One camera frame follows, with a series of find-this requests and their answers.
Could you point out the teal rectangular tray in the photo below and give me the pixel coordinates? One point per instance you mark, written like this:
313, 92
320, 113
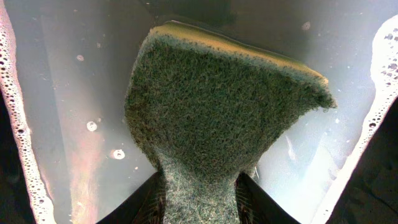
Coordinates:
69, 69

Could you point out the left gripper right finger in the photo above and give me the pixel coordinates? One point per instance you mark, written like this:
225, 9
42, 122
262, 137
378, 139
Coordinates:
255, 206

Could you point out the green yellow sponge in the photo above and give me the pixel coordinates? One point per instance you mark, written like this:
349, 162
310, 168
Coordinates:
204, 108

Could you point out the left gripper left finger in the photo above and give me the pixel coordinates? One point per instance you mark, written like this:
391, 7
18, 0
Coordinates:
145, 206

